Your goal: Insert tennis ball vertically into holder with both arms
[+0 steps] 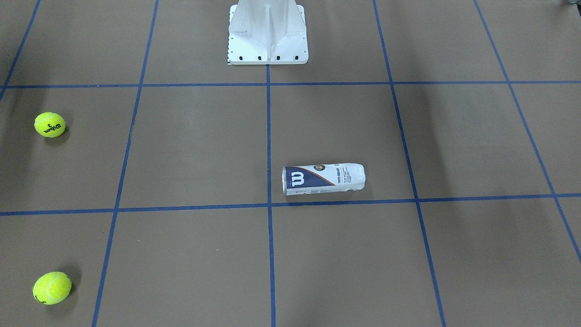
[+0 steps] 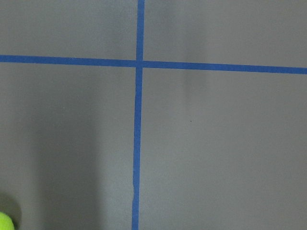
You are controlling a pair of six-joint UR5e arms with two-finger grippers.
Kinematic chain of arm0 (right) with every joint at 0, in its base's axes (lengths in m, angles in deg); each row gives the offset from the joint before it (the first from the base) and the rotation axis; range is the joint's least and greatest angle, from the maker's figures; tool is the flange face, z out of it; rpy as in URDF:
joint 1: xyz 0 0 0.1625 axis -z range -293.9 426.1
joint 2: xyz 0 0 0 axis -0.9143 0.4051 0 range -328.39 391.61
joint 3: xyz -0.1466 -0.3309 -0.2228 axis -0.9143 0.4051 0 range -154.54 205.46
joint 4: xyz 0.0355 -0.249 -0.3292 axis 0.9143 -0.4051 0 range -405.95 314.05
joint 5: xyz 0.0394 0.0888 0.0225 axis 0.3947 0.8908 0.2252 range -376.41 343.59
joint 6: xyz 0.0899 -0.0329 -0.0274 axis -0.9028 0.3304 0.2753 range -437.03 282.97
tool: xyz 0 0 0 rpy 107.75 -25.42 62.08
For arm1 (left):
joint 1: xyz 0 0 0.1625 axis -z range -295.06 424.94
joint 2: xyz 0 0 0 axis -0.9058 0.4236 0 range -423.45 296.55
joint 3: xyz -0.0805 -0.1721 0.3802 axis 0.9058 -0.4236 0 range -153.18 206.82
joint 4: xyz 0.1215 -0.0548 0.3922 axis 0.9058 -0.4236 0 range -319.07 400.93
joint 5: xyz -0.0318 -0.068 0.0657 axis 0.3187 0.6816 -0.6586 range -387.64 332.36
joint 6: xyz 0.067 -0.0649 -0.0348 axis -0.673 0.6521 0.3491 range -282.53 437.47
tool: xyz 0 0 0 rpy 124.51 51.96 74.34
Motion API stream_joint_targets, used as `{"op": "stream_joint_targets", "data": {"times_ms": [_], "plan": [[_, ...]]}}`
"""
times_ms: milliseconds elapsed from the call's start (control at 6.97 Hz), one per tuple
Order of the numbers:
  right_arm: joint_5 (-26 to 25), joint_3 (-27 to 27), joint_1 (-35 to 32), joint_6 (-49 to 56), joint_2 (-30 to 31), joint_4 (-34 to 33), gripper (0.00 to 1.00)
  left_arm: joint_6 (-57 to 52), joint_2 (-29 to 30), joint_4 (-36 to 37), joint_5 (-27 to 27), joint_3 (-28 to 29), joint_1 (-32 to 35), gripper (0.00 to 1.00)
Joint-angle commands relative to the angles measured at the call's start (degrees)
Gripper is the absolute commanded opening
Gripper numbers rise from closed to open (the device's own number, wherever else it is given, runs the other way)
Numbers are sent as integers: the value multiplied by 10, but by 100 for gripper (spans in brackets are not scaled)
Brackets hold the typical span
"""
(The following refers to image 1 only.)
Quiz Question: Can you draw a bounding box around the white blue tennis ball can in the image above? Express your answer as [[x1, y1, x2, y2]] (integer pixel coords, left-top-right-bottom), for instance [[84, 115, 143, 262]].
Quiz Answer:
[[281, 163, 366, 196]]

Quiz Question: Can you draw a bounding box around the Wilson yellow tennis ball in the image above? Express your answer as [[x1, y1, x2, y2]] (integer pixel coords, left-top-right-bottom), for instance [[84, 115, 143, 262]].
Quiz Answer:
[[34, 112, 66, 138]]

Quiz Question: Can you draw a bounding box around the plain yellow tennis ball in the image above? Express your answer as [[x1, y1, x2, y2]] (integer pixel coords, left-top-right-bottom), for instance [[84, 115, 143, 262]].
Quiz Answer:
[[32, 272, 72, 306]]

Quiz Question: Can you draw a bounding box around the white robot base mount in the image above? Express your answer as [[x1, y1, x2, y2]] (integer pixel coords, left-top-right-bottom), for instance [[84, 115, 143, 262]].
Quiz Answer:
[[227, 0, 309, 65]]

